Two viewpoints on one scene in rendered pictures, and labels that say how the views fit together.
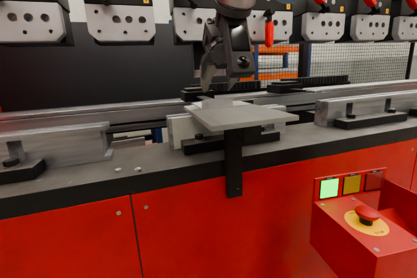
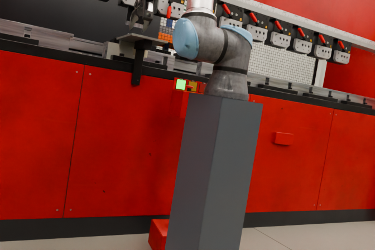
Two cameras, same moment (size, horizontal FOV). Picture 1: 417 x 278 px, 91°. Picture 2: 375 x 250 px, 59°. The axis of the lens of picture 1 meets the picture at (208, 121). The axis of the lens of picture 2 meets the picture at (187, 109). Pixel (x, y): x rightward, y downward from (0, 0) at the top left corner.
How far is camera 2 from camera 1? 1.24 m
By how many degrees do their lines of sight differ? 15
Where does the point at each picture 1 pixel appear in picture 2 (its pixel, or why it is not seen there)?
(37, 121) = not seen: hidden behind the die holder
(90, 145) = (63, 42)
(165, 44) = (104, 8)
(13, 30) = not seen: outside the picture
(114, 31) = not seen: outside the picture
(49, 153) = (42, 39)
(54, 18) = not seen: outside the picture
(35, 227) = (39, 63)
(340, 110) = (209, 70)
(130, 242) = (77, 90)
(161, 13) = not seen: outside the picture
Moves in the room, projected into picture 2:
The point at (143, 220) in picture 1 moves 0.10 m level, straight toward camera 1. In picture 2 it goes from (86, 81) to (93, 82)
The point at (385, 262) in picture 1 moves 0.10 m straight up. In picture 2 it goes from (186, 95) to (190, 72)
